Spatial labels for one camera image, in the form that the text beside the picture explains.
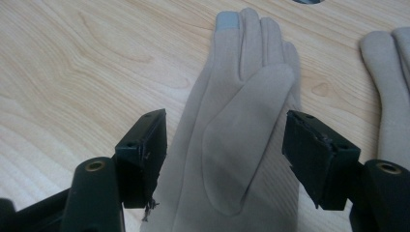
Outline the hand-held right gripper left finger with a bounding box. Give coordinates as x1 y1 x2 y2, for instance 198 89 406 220
114 108 168 210

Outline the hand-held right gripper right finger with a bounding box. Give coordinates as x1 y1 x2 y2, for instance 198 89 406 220
281 109 362 212

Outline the beige knit glove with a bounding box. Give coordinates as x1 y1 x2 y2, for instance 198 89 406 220
139 7 303 232
359 26 410 171

